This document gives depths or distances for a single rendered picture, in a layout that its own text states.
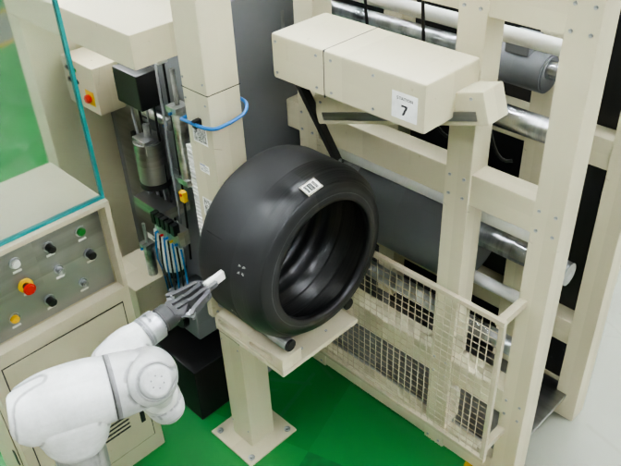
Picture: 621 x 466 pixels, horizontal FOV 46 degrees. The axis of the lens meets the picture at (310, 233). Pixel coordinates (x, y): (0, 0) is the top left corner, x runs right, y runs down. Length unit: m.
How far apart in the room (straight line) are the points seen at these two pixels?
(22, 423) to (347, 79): 1.28
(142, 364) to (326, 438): 1.97
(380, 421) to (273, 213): 1.54
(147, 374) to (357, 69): 1.10
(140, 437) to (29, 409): 1.84
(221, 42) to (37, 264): 0.97
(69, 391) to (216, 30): 1.19
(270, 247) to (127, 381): 0.78
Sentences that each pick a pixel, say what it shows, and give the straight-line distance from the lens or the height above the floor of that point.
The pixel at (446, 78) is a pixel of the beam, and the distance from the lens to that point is 2.04.
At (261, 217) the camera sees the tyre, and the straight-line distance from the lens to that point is 2.09.
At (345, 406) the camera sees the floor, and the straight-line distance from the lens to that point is 3.43.
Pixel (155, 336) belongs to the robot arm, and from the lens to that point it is 2.05.
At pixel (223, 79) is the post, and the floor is 1.69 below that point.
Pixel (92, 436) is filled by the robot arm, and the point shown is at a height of 1.49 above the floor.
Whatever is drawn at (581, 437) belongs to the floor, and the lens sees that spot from 3.47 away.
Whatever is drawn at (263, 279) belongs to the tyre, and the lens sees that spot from 2.11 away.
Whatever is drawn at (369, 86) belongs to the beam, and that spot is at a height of 1.72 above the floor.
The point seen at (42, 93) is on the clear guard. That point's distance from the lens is 2.36.
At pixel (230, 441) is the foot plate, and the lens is 3.33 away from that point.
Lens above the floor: 2.59
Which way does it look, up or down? 36 degrees down
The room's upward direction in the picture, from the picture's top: 3 degrees counter-clockwise
